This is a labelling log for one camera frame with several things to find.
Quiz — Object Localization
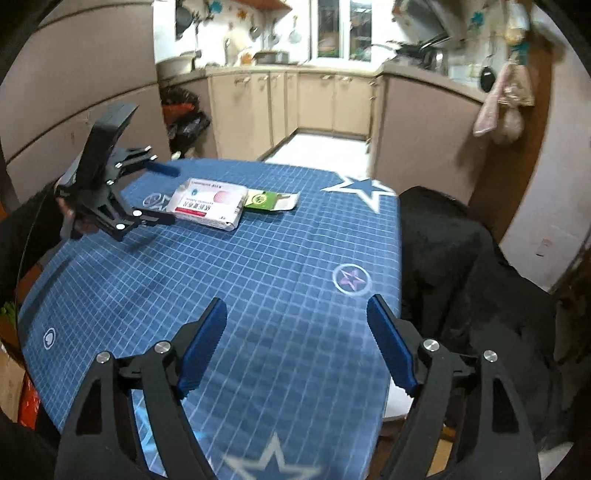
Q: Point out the brown refrigerator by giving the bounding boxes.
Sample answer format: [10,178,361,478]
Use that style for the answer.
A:
[0,0,172,208]

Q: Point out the small green carton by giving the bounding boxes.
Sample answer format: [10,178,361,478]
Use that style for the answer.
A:
[242,188,302,214]

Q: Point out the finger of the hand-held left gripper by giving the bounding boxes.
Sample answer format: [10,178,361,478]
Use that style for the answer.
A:
[111,145,182,183]
[99,189,176,241]

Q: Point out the orange plastic bag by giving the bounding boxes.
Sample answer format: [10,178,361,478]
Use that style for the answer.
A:
[18,376,42,425]

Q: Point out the hanging pink cloth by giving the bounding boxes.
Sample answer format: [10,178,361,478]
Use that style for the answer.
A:
[473,60,536,146]

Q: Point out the steel kettle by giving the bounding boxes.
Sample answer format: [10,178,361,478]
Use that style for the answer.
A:
[422,46,446,70]

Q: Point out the white pink medicine box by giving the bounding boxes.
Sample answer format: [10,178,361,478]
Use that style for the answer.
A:
[170,178,247,232]

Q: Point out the kitchen window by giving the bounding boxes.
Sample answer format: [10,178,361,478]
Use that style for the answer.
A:
[310,0,374,62]

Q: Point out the steel range hood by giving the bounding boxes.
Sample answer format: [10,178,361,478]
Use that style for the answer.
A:
[402,0,469,42]

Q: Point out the blue star-print tablecloth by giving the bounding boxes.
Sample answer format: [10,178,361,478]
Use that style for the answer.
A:
[17,158,416,480]

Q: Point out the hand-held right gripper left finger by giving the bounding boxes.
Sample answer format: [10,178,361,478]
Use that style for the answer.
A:
[54,298,229,480]

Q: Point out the grey basin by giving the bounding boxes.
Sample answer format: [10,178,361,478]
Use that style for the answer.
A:
[157,53,200,79]

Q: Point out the beige lower kitchen cabinets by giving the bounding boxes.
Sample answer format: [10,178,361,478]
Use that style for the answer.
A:
[157,62,488,195]

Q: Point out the black plastic garbage bag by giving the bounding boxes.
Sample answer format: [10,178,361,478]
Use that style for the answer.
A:
[161,85,211,155]

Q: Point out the cardboard box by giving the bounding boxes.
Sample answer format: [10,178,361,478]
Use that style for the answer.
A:
[0,342,26,421]

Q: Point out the black wok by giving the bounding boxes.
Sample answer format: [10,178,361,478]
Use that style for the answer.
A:
[372,39,430,58]

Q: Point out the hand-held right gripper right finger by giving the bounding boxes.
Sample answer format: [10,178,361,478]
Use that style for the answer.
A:
[366,294,542,480]

